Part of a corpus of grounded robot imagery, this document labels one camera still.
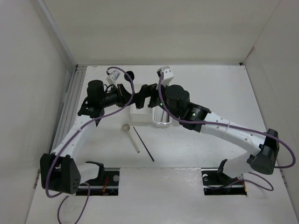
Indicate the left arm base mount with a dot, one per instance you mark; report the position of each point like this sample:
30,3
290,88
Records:
102,181

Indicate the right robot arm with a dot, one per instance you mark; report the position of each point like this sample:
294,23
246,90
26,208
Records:
261,148

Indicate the dark thin chopstick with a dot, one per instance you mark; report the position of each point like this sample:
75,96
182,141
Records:
143,144

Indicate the white perforated basket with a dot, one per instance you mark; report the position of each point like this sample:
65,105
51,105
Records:
160,117

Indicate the white square box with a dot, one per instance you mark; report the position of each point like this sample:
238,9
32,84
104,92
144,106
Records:
139,110

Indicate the cream wooden spoon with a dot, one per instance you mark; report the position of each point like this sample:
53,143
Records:
126,129

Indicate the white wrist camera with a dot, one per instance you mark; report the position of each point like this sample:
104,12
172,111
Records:
112,77
167,75

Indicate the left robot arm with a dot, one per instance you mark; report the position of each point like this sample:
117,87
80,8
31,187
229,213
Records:
59,171

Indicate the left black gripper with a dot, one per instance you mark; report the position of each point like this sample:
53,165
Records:
123,95

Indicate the aluminium rail frame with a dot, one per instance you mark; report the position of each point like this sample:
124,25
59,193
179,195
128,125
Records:
68,107

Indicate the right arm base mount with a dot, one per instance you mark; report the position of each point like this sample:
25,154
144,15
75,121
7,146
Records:
215,183

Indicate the black spoon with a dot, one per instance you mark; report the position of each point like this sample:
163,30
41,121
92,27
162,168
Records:
129,76

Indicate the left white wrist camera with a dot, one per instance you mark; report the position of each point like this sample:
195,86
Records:
112,77

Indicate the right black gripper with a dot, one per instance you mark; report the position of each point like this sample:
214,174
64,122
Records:
146,91

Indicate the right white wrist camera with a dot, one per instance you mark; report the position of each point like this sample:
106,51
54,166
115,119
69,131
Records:
167,75

